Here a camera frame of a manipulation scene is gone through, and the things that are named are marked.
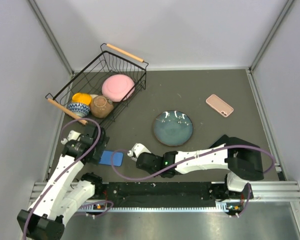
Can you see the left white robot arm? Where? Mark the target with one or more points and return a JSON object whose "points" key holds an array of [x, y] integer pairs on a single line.
{"points": [[49, 214]]}

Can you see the pink phone case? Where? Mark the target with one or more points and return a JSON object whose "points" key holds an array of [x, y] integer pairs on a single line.
{"points": [[219, 105]]}

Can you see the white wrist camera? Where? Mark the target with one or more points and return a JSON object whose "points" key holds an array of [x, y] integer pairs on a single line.
{"points": [[73, 135], [136, 150]]}

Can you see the blue patterned bowl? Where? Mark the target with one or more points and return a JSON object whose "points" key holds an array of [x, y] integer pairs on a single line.
{"points": [[80, 109]]}

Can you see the yellow bowl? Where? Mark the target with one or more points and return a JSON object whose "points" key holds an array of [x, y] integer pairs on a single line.
{"points": [[83, 98]]}

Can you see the black phone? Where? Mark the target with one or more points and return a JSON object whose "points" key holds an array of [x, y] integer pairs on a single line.
{"points": [[222, 140]]}

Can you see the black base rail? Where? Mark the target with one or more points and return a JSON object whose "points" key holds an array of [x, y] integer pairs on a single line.
{"points": [[164, 194]]}

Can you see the blue ceramic plate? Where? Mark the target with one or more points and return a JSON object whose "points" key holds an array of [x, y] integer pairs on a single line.
{"points": [[172, 128]]}

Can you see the pink plate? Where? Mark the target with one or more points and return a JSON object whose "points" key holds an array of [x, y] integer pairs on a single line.
{"points": [[118, 87]]}

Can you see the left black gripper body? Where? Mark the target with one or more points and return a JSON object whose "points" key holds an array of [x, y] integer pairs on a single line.
{"points": [[99, 148]]}

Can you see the blue phone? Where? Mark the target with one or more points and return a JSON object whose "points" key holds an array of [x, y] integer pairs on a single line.
{"points": [[108, 157]]}

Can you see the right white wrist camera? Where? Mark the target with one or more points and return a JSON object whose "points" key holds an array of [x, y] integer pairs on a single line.
{"points": [[136, 150]]}

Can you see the black wire basket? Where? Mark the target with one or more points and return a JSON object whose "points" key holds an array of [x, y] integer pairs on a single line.
{"points": [[110, 62]]}

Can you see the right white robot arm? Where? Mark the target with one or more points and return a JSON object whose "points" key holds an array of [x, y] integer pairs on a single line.
{"points": [[241, 158]]}

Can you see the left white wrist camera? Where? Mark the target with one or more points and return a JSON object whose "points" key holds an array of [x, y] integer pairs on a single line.
{"points": [[73, 135]]}

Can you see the brown ceramic bowl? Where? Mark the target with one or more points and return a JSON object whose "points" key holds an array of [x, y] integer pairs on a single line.
{"points": [[101, 106]]}

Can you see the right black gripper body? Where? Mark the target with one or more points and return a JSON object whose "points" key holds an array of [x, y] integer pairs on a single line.
{"points": [[153, 171]]}

